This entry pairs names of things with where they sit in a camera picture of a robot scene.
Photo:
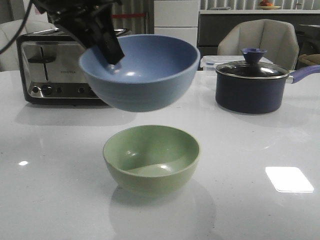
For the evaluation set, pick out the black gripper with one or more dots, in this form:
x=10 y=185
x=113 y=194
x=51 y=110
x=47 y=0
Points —
x=89 y=22

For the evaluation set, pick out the blue bowl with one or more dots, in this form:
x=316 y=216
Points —
x=155 y=72

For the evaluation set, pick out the green bowl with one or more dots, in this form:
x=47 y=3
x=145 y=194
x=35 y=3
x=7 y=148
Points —
x=151 y=160

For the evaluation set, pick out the black chrome toaster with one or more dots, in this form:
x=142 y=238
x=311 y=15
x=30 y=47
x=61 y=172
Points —
x=50 y=71

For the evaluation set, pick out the white armchair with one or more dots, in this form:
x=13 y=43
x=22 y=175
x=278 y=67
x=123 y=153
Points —
x=9 y=59

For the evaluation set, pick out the white drawer cabinet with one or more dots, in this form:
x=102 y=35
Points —
x=177 y=18

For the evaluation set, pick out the clear plastic food container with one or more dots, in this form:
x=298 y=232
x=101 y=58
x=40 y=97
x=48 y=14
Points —
x=209 y=62

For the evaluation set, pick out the dark counter unit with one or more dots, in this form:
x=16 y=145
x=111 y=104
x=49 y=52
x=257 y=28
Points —
x=214 y=25

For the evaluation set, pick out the dark blue saucepan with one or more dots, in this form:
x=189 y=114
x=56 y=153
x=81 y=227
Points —
x=256 y=94

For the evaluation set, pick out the glass pot lid blue knob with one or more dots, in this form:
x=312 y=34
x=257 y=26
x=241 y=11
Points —
x=252 y=67

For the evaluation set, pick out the fruit plate on counter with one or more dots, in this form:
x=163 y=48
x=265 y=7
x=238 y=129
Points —
x=267 y=5

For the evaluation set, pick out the beige upholstered chair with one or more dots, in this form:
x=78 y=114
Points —
x=278 y=38

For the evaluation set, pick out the brown cushion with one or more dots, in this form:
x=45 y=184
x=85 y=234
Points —
x=305 y=60

